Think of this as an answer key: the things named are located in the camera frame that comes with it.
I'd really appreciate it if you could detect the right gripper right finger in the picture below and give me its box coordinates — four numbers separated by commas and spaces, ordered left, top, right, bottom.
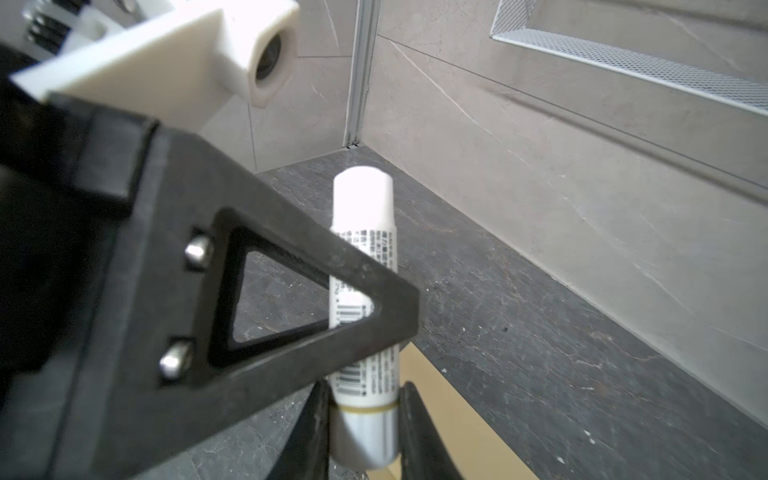
398, 381, 463, 480

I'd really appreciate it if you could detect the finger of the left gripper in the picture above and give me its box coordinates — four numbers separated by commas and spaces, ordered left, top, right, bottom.
50, 128, 419, 479

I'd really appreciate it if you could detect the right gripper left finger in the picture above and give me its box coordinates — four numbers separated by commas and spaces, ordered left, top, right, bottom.
266, 380, 331, 480

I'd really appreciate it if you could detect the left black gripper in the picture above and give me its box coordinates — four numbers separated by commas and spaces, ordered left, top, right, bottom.
1, 46, 158, 479

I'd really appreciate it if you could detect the tan paper envelope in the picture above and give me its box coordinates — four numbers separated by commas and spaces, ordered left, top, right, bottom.
368, 343, 536, 479

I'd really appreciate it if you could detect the white glue stick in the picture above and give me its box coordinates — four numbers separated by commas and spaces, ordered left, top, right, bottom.
327, 165, 402, 472

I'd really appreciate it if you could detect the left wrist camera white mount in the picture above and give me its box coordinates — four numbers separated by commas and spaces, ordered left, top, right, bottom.
10, 1, 300, 131

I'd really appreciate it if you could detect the white wire mesh basket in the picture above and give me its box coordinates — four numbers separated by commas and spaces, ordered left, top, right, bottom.
489, 0, 768, 118

